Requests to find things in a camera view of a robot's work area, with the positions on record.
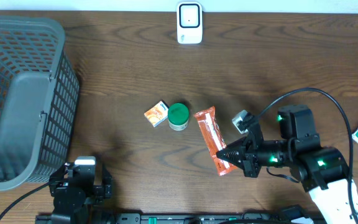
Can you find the green lid jar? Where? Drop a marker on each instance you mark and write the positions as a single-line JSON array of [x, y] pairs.
[[178, 116]]

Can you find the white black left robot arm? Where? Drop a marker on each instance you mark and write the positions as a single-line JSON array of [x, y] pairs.
[[75, 195]]

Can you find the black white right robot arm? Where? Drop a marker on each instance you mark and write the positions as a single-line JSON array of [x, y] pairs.
[[322, 171]]

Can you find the small orange box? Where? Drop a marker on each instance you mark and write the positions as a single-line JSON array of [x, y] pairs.
[[157, 113]]

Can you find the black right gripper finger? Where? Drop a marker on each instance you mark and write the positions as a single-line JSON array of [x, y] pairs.
[[234, 153], [248, 126]]

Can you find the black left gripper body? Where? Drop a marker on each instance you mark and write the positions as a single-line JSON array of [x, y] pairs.
[[99, 193]]

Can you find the orange chocolate bar wrapper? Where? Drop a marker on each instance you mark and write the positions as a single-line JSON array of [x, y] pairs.
[[213, 138]]

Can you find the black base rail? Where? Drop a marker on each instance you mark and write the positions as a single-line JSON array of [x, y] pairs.
[[294, 214]]

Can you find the white barcode scanner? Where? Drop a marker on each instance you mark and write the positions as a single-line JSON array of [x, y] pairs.
[[189, 23]]

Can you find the grey plastic mesh basket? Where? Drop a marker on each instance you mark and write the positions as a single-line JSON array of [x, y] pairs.
[[39, 94]]

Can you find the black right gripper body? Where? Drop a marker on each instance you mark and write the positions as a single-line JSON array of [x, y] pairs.
[[270, 153]]

